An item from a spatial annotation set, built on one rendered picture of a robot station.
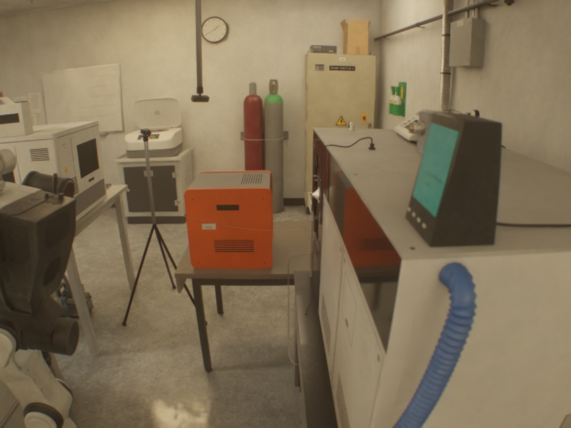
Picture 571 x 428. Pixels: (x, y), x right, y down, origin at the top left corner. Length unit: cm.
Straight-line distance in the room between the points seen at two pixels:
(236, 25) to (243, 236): 340
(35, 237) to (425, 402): 86
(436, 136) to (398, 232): 14
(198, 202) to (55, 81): 408
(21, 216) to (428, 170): 87
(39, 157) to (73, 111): 333
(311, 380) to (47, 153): 171
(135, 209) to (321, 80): 265
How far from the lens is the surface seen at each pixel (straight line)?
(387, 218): 59
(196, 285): 204
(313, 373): 131
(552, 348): 72
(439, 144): 53
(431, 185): 53
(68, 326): 122
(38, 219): 97
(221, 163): 498
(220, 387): 231
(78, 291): 243
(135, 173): 456
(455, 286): 47
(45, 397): 143
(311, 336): 146
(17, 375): 137
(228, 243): 193
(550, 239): 63
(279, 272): 194
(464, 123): 49
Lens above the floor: 164
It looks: 20 degrees down
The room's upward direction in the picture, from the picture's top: straight up
